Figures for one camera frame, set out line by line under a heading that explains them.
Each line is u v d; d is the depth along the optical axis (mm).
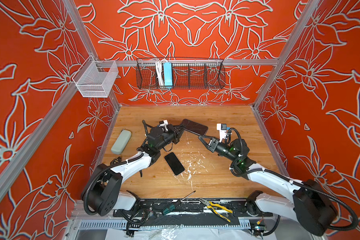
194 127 770
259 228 683
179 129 731
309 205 404
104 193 418
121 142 949
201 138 726
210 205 733
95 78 931
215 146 652
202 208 742
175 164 901
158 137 610
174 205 733
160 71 896
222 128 683
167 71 893
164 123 776
